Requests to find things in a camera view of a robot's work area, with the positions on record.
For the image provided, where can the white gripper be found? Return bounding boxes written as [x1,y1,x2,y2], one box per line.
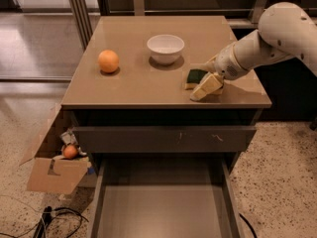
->
[190,43,248,101]

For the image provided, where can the grey drawer cabinet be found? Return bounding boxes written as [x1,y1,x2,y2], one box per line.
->
[60,15,272,238]

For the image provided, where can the black cable right floor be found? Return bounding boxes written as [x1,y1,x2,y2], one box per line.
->
[239,212,259,238]

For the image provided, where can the white ceramic bowl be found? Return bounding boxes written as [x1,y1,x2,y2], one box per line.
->
[147,35,185,65]

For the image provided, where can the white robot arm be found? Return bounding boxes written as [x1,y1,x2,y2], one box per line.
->
[190,2,317,101]

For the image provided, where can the closed top drawer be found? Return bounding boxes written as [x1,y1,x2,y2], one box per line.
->
[73,126,256,154]

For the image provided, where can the orange fruit on cabinet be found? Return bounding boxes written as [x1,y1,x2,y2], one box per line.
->
[98,50,119,73]

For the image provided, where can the green and yellow sponge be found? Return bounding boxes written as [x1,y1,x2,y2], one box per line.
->
[184,68,208,90]

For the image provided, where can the crumpled wrapper in box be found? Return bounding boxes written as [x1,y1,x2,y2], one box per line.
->
[59,129,77,146]

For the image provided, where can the cardboard box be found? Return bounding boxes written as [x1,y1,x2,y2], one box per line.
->
[21,104,91,194]

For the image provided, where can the orange fruit in box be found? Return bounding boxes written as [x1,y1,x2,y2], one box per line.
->
[63,145,78,159]

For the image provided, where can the black floor cables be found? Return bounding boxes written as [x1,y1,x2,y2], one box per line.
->
[0,205,90,238]

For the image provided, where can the open middle drawer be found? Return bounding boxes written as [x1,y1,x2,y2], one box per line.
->
[87,159,245,238]

